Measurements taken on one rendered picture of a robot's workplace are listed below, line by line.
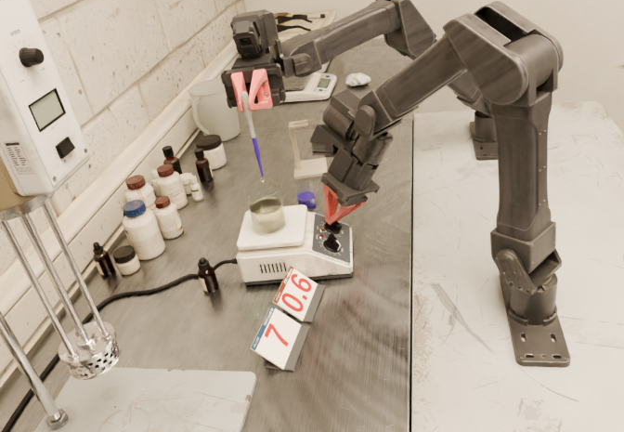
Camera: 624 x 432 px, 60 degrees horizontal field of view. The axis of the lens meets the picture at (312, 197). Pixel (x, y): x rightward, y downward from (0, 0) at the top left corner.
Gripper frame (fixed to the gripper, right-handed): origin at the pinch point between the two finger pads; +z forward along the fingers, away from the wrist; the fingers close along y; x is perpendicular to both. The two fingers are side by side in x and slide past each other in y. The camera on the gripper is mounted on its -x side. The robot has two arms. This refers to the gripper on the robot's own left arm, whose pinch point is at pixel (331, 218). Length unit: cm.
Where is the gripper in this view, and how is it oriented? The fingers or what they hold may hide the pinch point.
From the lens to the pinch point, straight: 101.3
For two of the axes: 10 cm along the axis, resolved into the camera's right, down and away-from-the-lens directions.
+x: 6.4, 6.2, -4.4
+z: -3.9, 7.7, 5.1
